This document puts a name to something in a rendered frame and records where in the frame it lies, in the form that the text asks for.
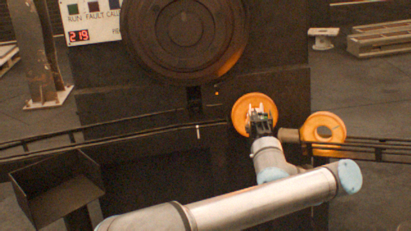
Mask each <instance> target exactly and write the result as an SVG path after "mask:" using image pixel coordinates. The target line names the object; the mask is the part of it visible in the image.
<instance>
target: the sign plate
mask: <svg viewBox="0 0 411 231"><path fill-rule="evenodd" d="M118 1H119V8H118V9H112V10H111V9H110V5H109V0H59V1H58V3H59V6H60V11H61V14H62V22H63V25H64V30H65V34H66V38H67V43H68V46H75V45H81V44H92V43H99V42H108V41H115V40H120V39H121V35H120V27H119V15H120V10H121V4H122V2H123V0H118ZM93 2H97V4H98V9H99V11H95V12H90V10H89V4H88V3H93ZM71 4H76V5H77V8H78V14H73V15H69V12H68V5H71ZM82 31H86V32H87V34H86V32H83V35H82ZM71 32H74V33H75V35H74V33H71ZM80 34H81V35H80ZM84 35H87V36H84ZM72 36H74V37H72ZM80 36H81V38H82V39H81V38H80ZM71 37H72V40H74V41H72V40H71ZM84 39H85V40H84Z"/></svg>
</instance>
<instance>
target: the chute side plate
mask: <svg viewBox="0 0 411 231"><path fill-rule="evenodd" d="M197 129H198V131H199V136H200V138H198V133H197ZM220 138H224V144H225V145H228V137H227V125H221V126H211V127H205V128H194V129H188V130H179V134H178V131H173V132H167V133H160V134H157V135H150V136H146V137H140V138H136V139H130V140H125V141H119V142H113V143H109V144H102V145H99V146H93V147H88V148H83V149H79V150H81V151H82V152H84V153H85V154H86V155H87V156H88V157H89V158H91V159H92V160H93V161H95V162H96V163H97V164H98V165H102V164H109V163H113V162H119V161H120V162H122V161H126V160H133V159H137V158H143V157H150V156H154V155H160V154H164V153H170V152H174V151H181V150H192V149H198V148H208V147H210V144H209V140H210V139H220ZM58 154H61V153H56V154H52V155H46V156H42V157H37V158H27V159H24V160H17V161H14V162H7V163H4V164H0V184H1V183H4V182H11V180H10V176H9V173H11V172H14V171H16V170H18V169H21V168H24V167H26V166H28V165H31V164H34V163H36V162H41V161H42V160H46V159H47V158H51V157H54V156H56V155H58Z"/></svg>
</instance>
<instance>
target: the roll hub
mask: <svg viewBox="0 0 411 231"><path fill-rule="evenodd" d="M156 4H157V5H158V6H159V7H160V8H159V11H158V12H154V11H153V9H152V8H153V6H154V5H156ZM216 12H220V13H221V14H222V17H221V19H217V18H216V17H215V14H216ZM225 35H226V21H225V17H224V14H223V12H222V9H221V8H220V5H219V4H218V3H217V1H216V0H155V1H154V2H153V3H152V4H151V6H150V8H149V10H148V13H147V15H146V19H145V24H144V36H145V39H146V42H147V44H148V47H149V48H150V50H151V52H152V53H153V54H154V55H155V56H156V57H157V58H158V59H159V60H160V61H162V62H163V63H165V64H167V65H169V66H172V67H176V68H181V69H190V68H195V67H199V66H201V65H204V64H206V63H208V62H209V61H210V60H212V59H213V58H214V57H215V56H216V55H217V53H218V52H219V50H220V49H221V47H222V45H223V42H224V40H225ZM152 40H154V41H155V42H156V45H155V47H150V45H149V43H150V41H152ZM212 47H216V48H217V50H218V51H217V52H216V53H215V54H212V52H211V48H212ZM180 61H184V62H185V63H186V64H185V66H184V67H180V66H179V62H180Z"/></svg>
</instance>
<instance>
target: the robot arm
mask: <svg viewBox="0 0 411 231"><path fill-rule="evenodd" d="M269 116H271V117H270V119H269V118H268V112H265V113H264V112H263V104H262V103H260V107H259V108H252V109H251V104H250V108H249V111H248V114H247V120H246V121H245V131H246V133H248V134H249V138H251V139H252V140H254V142H253V144H252V147H251V153H252V154H251V155H250V157H251V158H253V161H254V167H255V170H256V175H257V181H258V185H257V186H254V187H249V188H246V189H242V190H239V191H234V192H230V193H227V194H223V195H220V196H216V197H213V198H209V199H206V200H202V201H198V202H194V203H190V204H187V205H183V206H182V205H181V204H180V203H179V202H177V201H170V202H167V203H163V204H160V205H155V206H152V207H148V208H145V209H141V210H137V211H133V212H127V213H125V214H121V215H115V216H111V217H109V218H107V219H105V220H104V221H102V222H101V223H100V224H99V225H98V226H97V227H96V228H95V230H94V231H240V230H243V229H246V228H249V227H253V226H255V225H258V224H261V223H264V222H267V221H270V220H273V219H274V218H277V217H279V216H283V215H285V214H289V213H291V212H295V211H297V210H301V209H304V208H306V207H310V206H312V205H314V206H315V205H320V204H321V203H323V202H324V201H329V200H333V199H335V198H338V197H341V196H345V195H347V194H353V193H356V192H358V191H359V190H360V188H361V186H362V173H361V172H360V169H359V167H358V166H357V165H356V164H355V163H354V162H353V161H352V160H349V159H346V160H340V161H338V162H334V163H330V164H326V165H323V166H319V167H315V168H312V169H308V170H305V169H302V168H300V167H297V166H295V165H291V164H288V163H286V160H285V158H284V154H283V150H282V147H281V144H280V142H279V140H278V139H276V138H275V137H273V136H272V135H273V131H274V128H273V117H272V114H271V111H270V109H269Z"/></svg>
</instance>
